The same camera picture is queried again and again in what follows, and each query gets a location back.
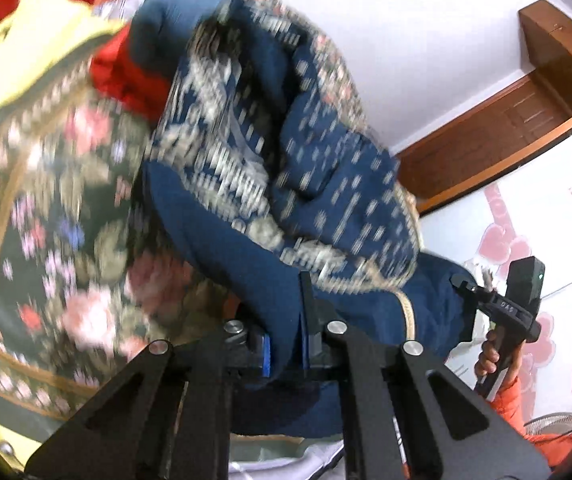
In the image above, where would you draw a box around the navy patterned garment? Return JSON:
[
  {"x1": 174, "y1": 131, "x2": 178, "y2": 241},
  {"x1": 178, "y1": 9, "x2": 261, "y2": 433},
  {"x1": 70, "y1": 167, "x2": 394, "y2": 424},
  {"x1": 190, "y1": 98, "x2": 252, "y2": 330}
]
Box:
[{"x1": 128, "y1": 0, "x2": 475, "y2": 438}]

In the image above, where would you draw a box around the red garment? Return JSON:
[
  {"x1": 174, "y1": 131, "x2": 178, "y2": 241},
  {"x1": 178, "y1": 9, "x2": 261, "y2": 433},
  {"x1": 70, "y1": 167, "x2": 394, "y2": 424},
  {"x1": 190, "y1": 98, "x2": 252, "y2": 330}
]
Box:
[{"x1": 89, "y1": 25, "x2": 171, "y2": 124}]

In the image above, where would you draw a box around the floral bedspread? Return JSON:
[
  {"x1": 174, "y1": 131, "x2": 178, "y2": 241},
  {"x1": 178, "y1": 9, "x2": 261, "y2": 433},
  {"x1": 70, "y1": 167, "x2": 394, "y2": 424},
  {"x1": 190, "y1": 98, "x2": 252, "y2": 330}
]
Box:
[{"x1": 0, "y1": 59, "x2": 238, "y2": 432}]

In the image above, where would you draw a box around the orange sleeve forearm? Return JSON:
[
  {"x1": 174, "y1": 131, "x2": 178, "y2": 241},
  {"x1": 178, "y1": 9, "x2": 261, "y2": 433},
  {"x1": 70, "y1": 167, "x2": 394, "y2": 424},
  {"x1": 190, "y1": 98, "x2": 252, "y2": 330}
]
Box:
[{"x1": 488, "y1": 376, "x2": 572, "y2": 466}]

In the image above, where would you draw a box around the person's right hand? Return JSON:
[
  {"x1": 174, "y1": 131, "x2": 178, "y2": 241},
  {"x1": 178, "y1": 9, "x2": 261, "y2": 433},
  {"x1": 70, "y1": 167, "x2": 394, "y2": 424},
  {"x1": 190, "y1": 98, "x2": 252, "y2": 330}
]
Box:
[{"x1": 474, "y1": 330, "x2": 525, "y2": 389}]

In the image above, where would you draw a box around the wooden overhead cabinet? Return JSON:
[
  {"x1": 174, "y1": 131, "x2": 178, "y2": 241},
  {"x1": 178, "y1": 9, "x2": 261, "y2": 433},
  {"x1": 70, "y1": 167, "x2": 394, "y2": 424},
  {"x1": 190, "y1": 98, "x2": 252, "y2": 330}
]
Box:
[{"x1": 518, "y1": 0, "x2": 572, "y2": 115}]

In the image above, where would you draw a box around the brown wooden door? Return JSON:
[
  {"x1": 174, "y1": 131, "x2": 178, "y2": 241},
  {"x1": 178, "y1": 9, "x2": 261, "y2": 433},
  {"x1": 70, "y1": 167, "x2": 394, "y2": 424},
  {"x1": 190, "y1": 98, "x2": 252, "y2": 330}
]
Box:
[{"x1": 399, "y1": 70, "x2": 572, "y2": 214}]

